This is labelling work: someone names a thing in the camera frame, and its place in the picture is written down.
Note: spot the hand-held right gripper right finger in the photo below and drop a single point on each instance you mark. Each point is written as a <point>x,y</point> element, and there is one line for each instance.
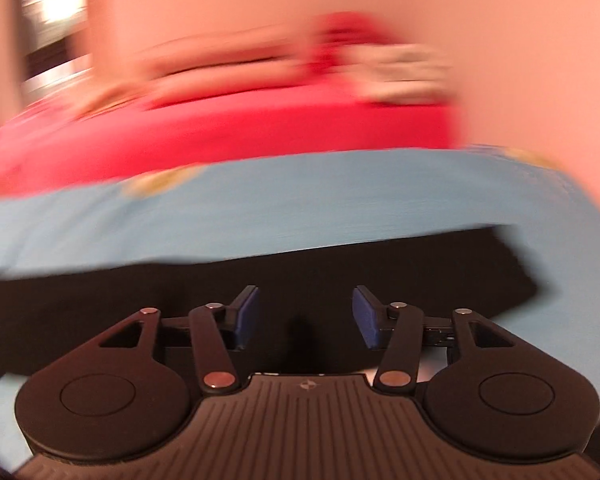
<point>366,322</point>

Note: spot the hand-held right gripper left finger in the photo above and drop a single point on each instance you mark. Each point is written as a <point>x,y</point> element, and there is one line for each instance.
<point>245,317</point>

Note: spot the black pants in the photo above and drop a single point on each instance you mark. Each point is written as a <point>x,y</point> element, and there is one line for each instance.
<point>130,285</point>

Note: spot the light blue bedsheet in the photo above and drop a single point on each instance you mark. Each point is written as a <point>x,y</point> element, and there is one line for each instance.
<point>280,200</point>

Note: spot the red blanket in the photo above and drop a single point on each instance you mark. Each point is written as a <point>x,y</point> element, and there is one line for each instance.
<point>280,125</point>

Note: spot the pink pillow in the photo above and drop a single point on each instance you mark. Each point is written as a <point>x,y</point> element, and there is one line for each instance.
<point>230,67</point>

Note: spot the red cloth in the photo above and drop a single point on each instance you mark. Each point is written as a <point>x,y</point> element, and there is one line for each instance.
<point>352,45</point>

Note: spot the window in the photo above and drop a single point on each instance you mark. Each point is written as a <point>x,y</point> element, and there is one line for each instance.
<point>55,5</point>

